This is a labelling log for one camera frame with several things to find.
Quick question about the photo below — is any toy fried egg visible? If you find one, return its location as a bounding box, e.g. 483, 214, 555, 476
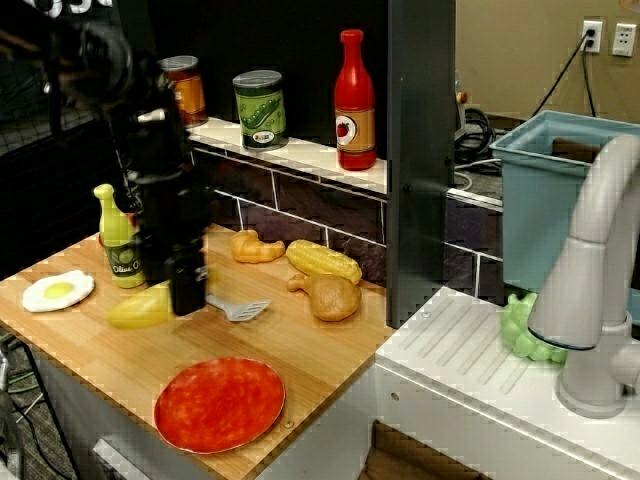
21, 269, 96, 314

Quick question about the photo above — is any white wall data plate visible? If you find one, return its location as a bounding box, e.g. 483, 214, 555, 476
611, 22, 638, 58

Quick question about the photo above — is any white sink counter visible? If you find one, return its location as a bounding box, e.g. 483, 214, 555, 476
259, 284, 640, 480

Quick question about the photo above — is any white shelf ledge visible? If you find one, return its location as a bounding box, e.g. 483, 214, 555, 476
184, 115, 389, 195

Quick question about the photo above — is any grey toy faucet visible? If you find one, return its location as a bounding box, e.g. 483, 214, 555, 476
527, 133, 640, 420

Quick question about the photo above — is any brown toy chicken drumstick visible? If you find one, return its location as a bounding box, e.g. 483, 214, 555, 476
285, 273, 363, 323

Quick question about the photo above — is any black power cable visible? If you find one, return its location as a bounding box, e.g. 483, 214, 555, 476
528, 28, 597, 119
581, 38, 599, 119

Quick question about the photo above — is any yellow toy banana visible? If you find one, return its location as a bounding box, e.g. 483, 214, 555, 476
107, 279, 177, 331

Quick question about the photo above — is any blue handled grey spatula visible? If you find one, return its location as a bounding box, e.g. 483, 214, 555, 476
205, 294, 273, 323

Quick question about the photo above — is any brown beans can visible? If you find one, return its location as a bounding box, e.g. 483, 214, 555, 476
158, 55, 209, 128

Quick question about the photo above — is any green peas can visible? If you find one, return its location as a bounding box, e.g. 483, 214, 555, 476
232, 69, 289, 151

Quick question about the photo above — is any red ketchup bottle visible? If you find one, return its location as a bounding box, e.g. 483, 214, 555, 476
334, 28, 378, 172

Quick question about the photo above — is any white box with red button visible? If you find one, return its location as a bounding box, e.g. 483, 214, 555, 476
453, 73, 470, 137

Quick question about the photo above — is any red orange plate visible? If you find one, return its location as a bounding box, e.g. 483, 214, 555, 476
153, 357, 287, 455

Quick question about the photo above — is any black cable bundle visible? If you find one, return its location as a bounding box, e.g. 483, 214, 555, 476
453, 107, 506, 154

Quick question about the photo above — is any white wall power outlet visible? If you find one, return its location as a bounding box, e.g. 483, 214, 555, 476
581, 19, 604, 54

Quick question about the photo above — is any green olive oil bottle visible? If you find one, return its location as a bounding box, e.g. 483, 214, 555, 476
93, 183, 150, 290

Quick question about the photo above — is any grey drawer handle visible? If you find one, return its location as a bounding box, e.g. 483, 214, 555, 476
92, 437, 169, 480

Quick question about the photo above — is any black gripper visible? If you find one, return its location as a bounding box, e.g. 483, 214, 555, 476
129, 163, 210, 318

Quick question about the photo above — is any dark grey post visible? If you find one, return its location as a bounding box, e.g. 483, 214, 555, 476
386, 0, 458, 330

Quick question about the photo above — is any orange toy croissant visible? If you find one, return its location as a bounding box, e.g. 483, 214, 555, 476
230, 229, 287, 264

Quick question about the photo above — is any yellow toy corn cob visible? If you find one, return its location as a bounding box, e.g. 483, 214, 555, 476
285, 239, 363, 287

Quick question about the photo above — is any white cable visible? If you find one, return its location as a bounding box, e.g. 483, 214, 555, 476
453, 157, 504, 191

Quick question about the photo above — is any blue plastic bin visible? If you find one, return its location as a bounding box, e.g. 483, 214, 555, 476
488, 109, 640, 314

